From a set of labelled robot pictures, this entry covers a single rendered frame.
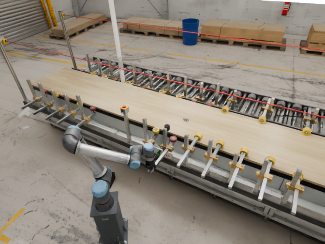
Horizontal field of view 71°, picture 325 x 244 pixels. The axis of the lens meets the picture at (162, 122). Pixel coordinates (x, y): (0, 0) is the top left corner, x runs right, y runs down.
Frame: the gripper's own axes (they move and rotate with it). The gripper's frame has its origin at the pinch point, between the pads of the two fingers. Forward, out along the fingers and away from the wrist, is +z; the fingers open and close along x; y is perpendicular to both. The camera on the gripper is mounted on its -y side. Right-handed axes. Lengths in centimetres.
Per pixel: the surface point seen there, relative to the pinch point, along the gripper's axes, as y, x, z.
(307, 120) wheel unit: -140, 126, -13
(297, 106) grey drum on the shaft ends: -183, 114, -2
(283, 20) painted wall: -749, 29, 28
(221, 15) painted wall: -729, -170, 27
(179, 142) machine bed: -54, 3, 4
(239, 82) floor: -380, -3, 83
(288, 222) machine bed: -55, 138, 66
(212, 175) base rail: -32, 52, 13
